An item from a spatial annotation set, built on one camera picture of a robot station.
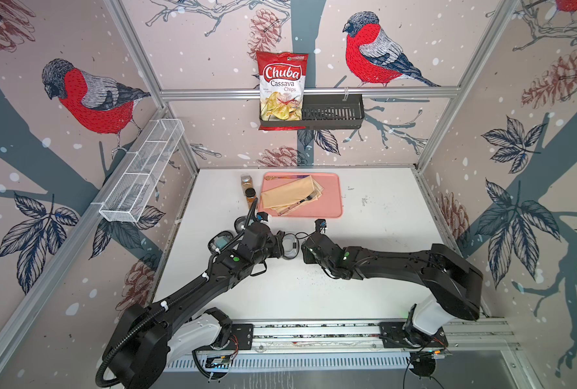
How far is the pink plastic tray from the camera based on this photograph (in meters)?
1.06

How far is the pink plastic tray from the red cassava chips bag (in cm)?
36

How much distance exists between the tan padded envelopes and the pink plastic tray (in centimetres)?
1

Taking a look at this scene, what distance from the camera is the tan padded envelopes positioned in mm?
1086

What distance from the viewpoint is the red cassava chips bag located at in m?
0.83

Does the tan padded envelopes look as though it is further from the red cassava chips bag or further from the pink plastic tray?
the red cassava chips bag

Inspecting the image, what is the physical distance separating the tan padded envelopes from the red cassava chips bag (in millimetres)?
355

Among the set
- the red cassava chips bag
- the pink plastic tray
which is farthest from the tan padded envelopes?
the red cassava chips bag
